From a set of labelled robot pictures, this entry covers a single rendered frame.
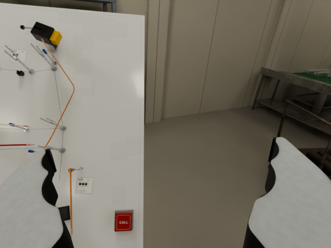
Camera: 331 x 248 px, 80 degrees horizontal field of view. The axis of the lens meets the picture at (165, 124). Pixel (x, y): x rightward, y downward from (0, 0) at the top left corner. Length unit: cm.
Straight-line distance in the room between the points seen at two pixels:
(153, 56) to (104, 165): 264
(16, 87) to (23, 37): 19
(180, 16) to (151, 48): 67
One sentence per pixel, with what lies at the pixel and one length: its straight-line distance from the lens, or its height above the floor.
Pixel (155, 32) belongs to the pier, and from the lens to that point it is 316.
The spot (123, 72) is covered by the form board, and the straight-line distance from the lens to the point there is 76.
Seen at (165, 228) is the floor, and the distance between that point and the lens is 201.
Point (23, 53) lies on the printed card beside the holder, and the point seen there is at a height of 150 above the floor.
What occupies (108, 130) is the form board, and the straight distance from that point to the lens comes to 70.
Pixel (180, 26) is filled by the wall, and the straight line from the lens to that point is 344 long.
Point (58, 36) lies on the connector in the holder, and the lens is 77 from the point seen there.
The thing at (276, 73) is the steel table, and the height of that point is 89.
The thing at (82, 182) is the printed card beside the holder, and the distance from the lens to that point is 70.
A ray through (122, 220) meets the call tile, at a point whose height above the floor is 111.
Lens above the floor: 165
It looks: 28 degrees down
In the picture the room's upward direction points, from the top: 5 degrees clockwise
